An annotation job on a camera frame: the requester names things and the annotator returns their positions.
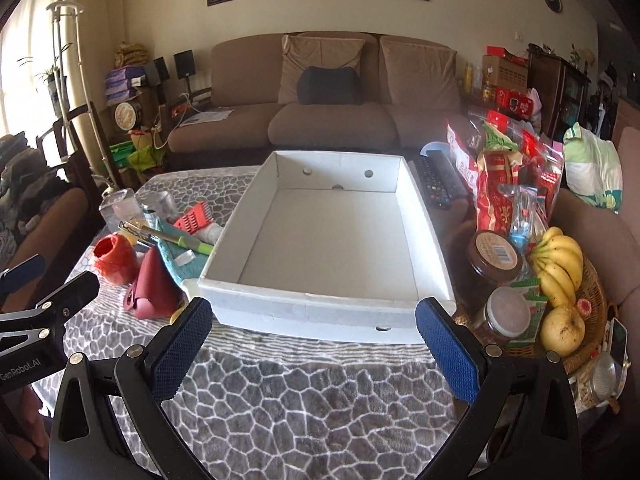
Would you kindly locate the green bag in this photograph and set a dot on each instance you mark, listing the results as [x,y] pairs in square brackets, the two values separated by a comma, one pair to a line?
[145,155]

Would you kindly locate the red and gold snack packet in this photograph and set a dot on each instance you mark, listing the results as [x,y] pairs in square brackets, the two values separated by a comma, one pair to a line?
[495,195]

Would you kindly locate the brown sofa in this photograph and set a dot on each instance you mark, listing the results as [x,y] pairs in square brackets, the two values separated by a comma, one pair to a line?
[330,127]

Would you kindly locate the clear bottle with blue label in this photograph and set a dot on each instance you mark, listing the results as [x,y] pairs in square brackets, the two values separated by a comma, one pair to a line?
[522,225]

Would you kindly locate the potted plant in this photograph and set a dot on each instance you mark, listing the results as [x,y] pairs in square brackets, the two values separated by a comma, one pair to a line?
[52,80]

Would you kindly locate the round tin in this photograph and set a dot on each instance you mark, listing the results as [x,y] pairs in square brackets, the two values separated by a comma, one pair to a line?
[125,115]

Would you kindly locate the papers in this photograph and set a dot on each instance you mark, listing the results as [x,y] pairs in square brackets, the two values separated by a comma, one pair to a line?
[207,116]

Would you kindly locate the red plastic snack bag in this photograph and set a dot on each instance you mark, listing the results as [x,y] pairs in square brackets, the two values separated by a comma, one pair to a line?
[542,165]

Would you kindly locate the teal cloth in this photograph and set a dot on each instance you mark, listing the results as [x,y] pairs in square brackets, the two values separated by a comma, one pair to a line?
[167,250]

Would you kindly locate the beige sofa cushion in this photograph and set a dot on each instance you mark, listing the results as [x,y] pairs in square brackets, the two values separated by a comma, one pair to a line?
[417,70]
[325,52]

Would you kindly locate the woven straw basket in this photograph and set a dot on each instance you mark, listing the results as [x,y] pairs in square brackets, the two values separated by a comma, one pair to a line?
[131,55]

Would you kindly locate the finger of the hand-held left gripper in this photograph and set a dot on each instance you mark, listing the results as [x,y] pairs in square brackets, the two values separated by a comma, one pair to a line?
[22,270]
[75,287]

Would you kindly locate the brown armchair with clothes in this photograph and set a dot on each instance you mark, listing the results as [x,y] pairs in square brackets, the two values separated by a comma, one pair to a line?
[45,230]

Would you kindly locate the metal strainer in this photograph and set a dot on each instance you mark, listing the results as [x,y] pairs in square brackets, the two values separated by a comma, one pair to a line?
[607,375]

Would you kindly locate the white bottle with red cap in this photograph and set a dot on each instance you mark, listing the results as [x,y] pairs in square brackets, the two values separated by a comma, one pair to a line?
[212,232]

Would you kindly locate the yellow pear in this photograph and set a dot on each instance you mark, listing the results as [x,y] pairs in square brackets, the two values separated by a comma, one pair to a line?
[562,332]

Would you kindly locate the pile of clothes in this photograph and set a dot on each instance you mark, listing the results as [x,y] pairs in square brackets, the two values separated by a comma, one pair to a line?
[25,170]

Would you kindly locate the white cardboard box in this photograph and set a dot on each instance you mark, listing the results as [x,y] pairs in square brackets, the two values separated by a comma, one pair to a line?
[325,240]

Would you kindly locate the stack of purple boxes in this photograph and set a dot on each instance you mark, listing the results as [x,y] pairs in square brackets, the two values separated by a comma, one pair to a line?
[122,84]

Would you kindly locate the blue and white bowl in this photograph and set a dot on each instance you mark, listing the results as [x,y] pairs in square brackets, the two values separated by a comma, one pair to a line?
[434,149]

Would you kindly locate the wicker basket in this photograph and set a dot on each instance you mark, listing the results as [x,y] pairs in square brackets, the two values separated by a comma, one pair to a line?
[595,310]

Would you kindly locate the dark lumbar pillow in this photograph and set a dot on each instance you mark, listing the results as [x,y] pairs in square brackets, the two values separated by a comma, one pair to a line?
[330,86]

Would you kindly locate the black speaker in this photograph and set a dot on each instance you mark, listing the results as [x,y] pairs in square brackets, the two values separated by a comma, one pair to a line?
[160,71]
[184,64]

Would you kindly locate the stack of red gift boxes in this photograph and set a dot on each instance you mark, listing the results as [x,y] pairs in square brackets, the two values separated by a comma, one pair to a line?
[507,80]

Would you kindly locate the glass jar grey lid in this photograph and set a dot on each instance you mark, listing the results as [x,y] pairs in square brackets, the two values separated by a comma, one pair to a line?
[507,312]

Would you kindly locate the dark jar with label lid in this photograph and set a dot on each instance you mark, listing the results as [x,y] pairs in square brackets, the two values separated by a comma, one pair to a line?
[495,255]

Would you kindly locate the red twine ball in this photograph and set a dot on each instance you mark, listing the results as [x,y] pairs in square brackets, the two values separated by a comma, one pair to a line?
[115,260]

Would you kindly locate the dark red pouch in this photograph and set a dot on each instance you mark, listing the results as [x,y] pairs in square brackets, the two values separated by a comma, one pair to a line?
[152,285]

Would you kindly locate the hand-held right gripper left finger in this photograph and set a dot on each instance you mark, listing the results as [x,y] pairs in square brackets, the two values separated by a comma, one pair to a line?
[182,347]

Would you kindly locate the dark wooden cabinet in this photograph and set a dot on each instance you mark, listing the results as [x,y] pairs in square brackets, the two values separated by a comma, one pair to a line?
[560,90]

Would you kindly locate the red plastic slicer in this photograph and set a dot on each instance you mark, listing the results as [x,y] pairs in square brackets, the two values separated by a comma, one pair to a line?
[192,217]

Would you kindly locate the green snack packet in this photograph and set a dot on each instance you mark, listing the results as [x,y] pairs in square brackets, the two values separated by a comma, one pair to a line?
[535,300]

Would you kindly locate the bunch of bananas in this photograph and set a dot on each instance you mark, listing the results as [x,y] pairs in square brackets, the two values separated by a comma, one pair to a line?
[560,260]

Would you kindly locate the clear plastic container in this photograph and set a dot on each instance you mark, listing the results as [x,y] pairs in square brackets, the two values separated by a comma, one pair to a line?
[117,207]

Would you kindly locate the smartphone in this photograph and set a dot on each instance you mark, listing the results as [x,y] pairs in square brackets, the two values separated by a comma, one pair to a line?
[618,340]

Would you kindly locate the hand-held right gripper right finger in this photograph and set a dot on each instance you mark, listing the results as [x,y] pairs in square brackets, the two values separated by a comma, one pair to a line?
[447,355]

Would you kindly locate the dark wooden chair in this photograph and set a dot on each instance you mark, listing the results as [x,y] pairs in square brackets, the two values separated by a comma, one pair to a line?
[75,160]

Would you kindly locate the white coat stand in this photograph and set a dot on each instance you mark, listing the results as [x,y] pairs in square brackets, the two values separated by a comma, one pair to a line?
[64,25]

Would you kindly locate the yellow bottle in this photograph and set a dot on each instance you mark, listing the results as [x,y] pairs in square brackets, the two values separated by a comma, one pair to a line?
[468,77]

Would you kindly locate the green box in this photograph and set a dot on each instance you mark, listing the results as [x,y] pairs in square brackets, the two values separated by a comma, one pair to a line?
[121,154]

